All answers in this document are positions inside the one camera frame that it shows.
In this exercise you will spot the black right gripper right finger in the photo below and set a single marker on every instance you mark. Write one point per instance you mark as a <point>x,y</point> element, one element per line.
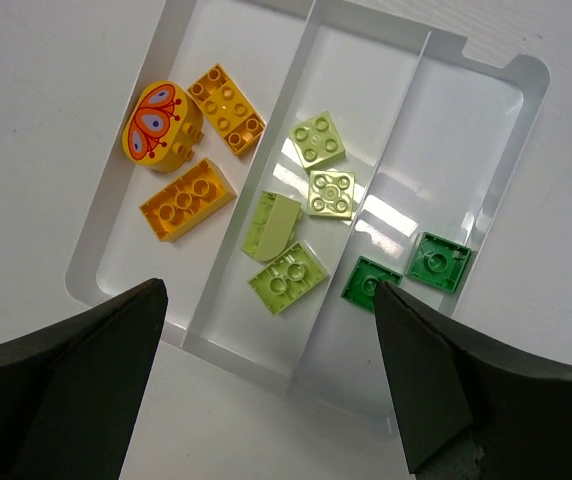
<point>467,405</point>

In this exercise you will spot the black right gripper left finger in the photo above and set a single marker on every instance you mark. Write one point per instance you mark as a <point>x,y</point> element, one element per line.
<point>70,393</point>

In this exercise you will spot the yellow long lego brick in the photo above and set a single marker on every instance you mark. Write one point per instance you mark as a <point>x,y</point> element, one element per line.
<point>227,110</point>

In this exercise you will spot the light green square lego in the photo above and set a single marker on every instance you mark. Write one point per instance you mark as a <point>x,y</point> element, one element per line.
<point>331,194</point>

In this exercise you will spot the white divided sorting tray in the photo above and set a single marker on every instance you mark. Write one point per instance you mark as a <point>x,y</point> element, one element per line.
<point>378,149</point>

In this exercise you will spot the light green curved lego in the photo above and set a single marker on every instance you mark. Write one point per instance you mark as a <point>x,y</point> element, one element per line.
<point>272,226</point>

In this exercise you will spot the yellow lego brick slope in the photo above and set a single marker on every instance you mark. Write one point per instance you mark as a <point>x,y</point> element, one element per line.
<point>187,201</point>

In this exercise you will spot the dark green square lego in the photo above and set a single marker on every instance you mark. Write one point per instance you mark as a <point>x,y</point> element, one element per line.
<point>438,262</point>

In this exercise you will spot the green lego brick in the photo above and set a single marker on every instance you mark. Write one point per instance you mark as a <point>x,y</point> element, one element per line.
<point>362,283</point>

